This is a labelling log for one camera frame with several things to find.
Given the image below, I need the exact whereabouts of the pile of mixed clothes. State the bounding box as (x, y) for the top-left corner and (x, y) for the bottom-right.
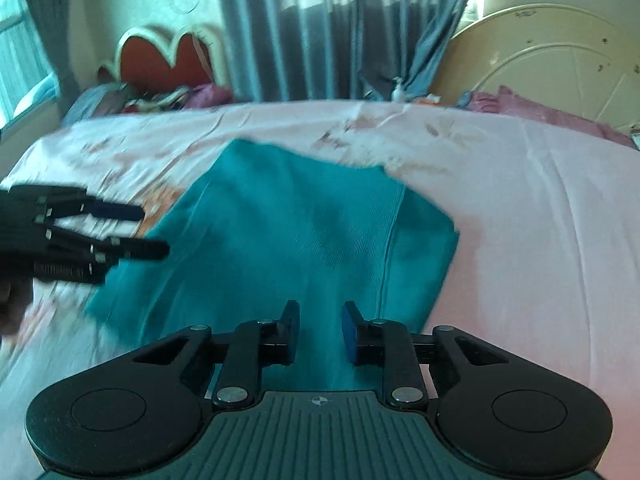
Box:
(65, 82), (236, 122)

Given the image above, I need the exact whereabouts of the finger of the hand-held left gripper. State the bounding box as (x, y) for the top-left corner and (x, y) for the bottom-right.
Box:
(37, 225), (171, 273)
(30, 186), (146, 222)

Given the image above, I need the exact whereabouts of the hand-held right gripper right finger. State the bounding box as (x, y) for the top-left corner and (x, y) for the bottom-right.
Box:
(341, 301), (510, 409)

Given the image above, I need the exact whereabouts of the pink floral bed sheet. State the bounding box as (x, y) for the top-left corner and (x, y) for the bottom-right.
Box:
(0, 99), (640, 480)

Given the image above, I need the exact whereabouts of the window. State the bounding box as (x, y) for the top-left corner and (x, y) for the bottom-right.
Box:
(0, 0), (60, 128)

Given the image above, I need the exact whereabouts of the cream round headboard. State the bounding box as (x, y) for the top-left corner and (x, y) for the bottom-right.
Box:
(432, 4), (640, 136)

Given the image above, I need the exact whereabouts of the red heart-shaped headboard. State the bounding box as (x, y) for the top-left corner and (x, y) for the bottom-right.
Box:
(97, 22), (228, 95)

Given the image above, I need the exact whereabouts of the person's left hand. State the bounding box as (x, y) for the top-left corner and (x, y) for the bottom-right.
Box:
(0, 279), (34, 337)

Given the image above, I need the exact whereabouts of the pink ruffled pillow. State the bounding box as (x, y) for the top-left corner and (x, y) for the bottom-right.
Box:
(467, 85), (638, 150)

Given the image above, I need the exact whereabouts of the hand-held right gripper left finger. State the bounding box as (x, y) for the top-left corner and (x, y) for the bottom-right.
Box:
(131, 301), (301, 409)

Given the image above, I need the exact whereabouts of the grey-blue curtain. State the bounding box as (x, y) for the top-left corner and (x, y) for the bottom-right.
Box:
(215, 0), (482, 103)
(17, 0), (81, 108)

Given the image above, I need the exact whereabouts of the teal shirt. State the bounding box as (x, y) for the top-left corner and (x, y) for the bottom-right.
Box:
(85, 139), (461, 393)

